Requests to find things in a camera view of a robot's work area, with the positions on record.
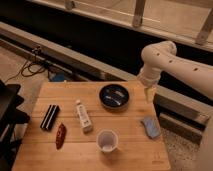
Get black cables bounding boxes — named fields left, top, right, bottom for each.
left=3, top=46, right=54, bottom=84

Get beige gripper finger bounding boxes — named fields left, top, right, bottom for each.
left=144, top=86, right=156, bottom=103

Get wooden cutting board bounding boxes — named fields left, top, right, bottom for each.
left=12, top=81, right=171, bottom=171

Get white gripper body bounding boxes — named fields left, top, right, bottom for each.
left=137, top=65, right=160, bottom=87

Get black chair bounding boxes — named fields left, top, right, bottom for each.
left=0, top=80, right=30, bottom=171

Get dark red wrapped snack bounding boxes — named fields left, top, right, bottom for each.
left=56, top=123, right=66, bottom=149

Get black rectangular box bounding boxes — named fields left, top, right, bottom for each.
left=40, top=105, right=60, bottom=131

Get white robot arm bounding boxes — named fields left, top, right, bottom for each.
left=138, top=41, right=213, bottom=100

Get blue object on floor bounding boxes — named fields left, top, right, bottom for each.
left=50, top=74, right=65, bottom=82

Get black round bowl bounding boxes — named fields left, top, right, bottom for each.
left=99, top=84, right=130, bottom=110

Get white tube bottle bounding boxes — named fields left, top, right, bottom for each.
left=76, top=100, right=93, bottom=133

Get grey metal rail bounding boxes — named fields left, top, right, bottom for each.
left=0, top=22, right=213, bottom=142

